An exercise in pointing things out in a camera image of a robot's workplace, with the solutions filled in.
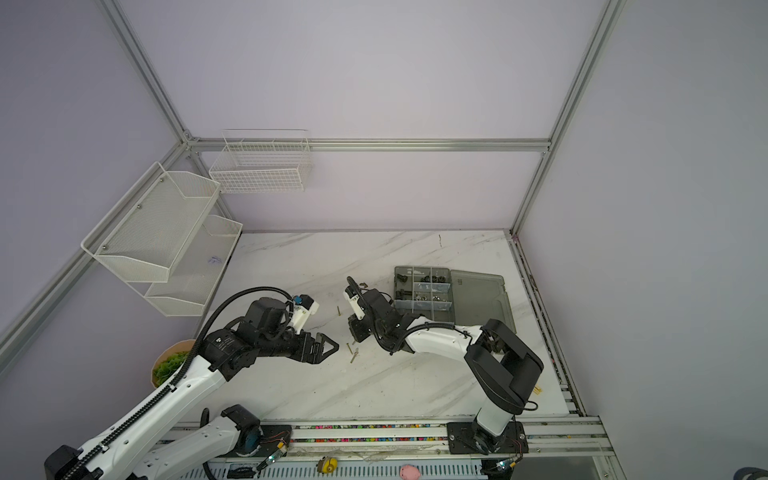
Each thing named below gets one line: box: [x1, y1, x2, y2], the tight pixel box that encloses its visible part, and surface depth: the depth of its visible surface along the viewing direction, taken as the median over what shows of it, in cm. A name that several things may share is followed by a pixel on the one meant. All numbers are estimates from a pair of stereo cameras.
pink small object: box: [400, 464, 420, 480], surface depth 70 cm
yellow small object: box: [317, 458, 339, 474], surface depth 70 cm
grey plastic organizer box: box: [394, 266, 517, 333], surface depth 103 cm
